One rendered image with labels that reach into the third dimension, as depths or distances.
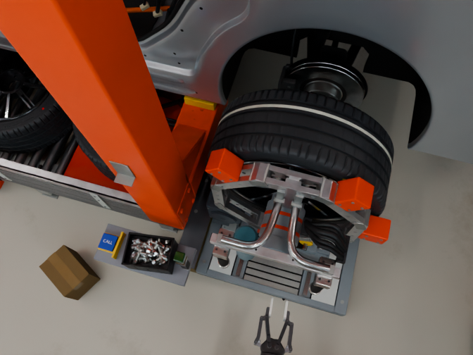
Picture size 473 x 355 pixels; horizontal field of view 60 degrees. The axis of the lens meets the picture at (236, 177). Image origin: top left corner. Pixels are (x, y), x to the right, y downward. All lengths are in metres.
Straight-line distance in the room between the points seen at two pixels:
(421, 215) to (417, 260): 0.27
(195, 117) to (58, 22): 1.19
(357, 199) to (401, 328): 1.29
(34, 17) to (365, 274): 2.03
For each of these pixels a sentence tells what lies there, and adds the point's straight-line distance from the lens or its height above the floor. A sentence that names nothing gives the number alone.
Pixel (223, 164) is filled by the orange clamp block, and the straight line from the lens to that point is 1.27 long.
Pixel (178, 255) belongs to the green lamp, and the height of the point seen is 0.66.
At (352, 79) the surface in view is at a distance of 1.64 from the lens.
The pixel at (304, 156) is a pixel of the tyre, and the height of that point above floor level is 1.17.
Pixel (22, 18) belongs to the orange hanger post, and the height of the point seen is 1.77.
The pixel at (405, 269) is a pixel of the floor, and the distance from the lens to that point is 2.46.
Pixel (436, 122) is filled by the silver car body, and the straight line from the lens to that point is 1.63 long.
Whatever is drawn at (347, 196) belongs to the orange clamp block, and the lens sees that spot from 1.24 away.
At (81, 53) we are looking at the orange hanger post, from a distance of 0.79.
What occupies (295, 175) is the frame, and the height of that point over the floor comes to 1.12.
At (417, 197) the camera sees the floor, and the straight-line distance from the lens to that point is 2.60.
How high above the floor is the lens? 2.28
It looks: 68 degrees down
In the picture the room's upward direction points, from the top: 4 degrees counter-clockwise
